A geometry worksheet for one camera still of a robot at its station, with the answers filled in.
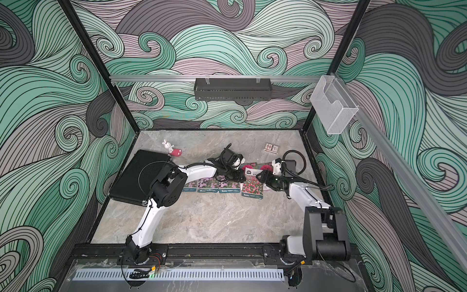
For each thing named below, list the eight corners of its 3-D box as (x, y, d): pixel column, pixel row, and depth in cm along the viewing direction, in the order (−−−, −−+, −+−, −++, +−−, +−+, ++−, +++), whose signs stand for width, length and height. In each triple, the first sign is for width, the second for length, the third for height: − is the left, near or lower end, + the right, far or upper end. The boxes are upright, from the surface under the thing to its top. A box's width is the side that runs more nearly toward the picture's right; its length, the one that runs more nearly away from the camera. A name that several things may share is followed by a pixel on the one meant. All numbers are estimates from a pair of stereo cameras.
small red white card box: (263, 151, 112) (264, 149, 110) (265, 144, 116) (265, 142, 114) (277, 154, 110) (278, 152, 108) (278, 147, 114) (279, 145, 112)
